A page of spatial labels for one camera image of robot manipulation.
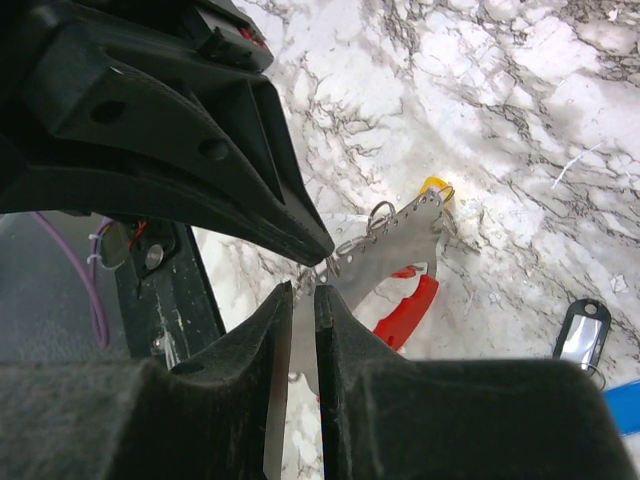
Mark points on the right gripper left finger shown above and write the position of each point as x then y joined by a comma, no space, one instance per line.
218,415

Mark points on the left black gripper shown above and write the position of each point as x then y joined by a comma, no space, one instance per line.
106,107

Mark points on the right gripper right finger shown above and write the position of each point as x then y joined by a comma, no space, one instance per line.
386,417

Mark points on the red handled key organizer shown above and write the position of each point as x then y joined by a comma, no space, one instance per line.
397,244

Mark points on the yellow key tag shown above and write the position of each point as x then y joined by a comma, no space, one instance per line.
444,189

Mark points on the black key tag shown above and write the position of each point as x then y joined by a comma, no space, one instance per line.
583,333

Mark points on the blue key tag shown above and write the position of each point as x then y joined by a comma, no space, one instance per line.
624,404

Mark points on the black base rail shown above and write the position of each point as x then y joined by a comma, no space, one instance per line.
167,304

